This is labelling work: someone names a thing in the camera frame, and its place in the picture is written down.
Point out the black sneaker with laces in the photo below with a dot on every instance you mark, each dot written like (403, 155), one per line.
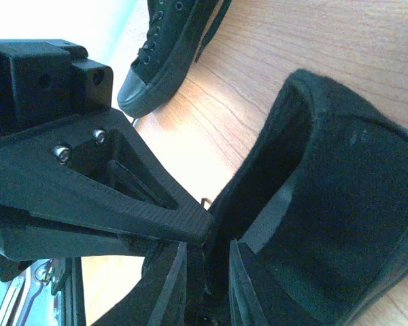
(319, 209)

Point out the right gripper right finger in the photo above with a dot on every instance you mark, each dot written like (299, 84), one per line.
(244, 304)

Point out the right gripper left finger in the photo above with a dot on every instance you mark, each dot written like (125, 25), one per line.
(159, 298)

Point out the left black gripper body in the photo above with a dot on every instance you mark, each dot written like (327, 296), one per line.
(46, 81)

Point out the black aluminium frame rail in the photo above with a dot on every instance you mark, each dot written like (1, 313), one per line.
(67, 291)

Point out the black sneaker left one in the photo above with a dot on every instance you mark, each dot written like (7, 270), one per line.
(178, 32)

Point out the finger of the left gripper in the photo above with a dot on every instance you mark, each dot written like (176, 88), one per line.
(25, 239)
(95, 171)

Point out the grey metal base plate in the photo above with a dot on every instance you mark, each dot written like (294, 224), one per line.
(28, 299)

